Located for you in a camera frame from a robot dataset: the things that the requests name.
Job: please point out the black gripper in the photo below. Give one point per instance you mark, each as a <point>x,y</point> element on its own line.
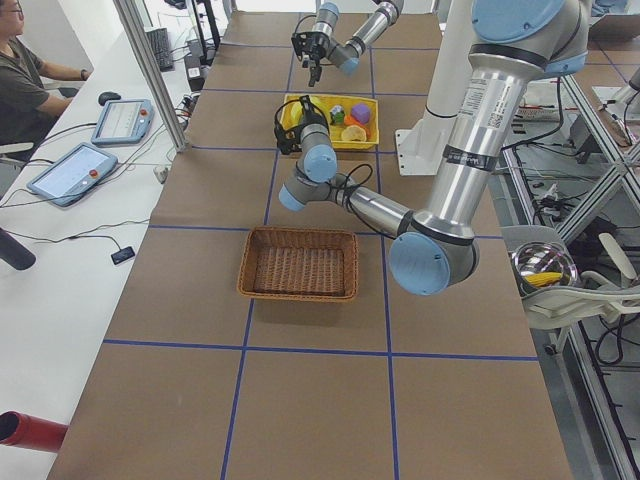
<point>317,49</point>
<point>309,116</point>

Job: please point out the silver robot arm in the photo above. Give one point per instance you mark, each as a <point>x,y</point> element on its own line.
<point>346,57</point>
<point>508,44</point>

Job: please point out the yellow woven basket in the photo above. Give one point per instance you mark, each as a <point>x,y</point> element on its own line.
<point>325,102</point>

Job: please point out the brown wicker basket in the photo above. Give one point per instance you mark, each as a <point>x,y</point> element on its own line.
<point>313,265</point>

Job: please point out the orange toy carrot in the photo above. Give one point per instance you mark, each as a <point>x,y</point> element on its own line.
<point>349,120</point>

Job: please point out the bitten bread toy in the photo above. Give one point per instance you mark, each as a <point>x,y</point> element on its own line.
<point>354,133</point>

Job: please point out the purple foam cube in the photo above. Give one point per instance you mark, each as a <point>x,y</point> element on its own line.
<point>361,112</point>

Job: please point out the black keyboard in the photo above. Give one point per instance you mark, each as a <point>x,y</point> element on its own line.
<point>158,39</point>

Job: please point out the upper teach pendant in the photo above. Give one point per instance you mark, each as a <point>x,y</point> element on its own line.
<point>123,122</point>

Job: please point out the teach pendant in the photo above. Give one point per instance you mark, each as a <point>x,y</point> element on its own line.
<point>73,175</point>
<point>123,122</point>

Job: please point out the black computer mouse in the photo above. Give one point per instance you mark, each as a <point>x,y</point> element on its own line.
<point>107,96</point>

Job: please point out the small black device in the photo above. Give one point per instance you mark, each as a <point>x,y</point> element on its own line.
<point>122,255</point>

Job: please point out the lower teach pendant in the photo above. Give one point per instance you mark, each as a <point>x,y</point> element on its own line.
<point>73,175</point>

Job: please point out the seated person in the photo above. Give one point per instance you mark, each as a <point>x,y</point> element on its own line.
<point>28,110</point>

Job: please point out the steel pot with corn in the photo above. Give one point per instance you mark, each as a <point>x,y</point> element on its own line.
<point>539,265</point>

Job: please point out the red bottle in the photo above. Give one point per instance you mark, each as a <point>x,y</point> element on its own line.
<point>28,432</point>

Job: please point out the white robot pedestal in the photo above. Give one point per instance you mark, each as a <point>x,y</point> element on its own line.
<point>420,149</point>

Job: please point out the aluminium frame post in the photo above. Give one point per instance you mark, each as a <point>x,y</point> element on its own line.
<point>134,29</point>

